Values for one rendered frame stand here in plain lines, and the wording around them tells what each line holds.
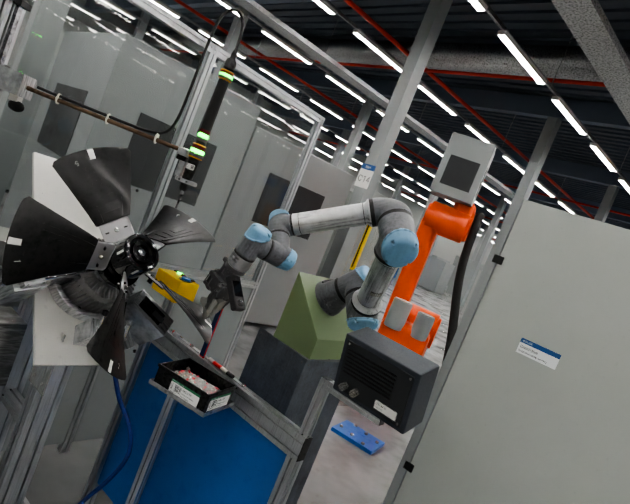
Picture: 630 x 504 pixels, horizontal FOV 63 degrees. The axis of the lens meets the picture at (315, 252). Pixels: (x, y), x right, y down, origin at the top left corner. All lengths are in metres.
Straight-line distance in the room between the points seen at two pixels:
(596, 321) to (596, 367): 0.22
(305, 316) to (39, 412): 0.94
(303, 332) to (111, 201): 0.84
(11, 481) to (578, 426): 2.35
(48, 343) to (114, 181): 0.51
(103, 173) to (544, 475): 2.37
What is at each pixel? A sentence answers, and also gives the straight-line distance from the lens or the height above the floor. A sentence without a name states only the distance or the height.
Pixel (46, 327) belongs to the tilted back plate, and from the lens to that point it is 1.70.
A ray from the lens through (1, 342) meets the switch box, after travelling 1.92.
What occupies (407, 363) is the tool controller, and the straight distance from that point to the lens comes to 1.46.
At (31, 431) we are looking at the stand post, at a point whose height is 0.56.
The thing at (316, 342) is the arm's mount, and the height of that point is 1.07.
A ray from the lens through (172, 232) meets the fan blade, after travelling 1.78.
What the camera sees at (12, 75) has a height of 1.56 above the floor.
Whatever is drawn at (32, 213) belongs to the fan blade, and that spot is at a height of 1.25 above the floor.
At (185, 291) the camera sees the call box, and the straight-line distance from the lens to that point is 2.11.
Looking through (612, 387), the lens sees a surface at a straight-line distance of 2.82.
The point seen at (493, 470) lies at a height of 0.64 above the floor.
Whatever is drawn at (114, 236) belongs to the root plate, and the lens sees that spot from 1.66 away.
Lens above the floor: 1.52
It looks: 4 degrees down
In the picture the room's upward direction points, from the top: 22 degrees clockwise
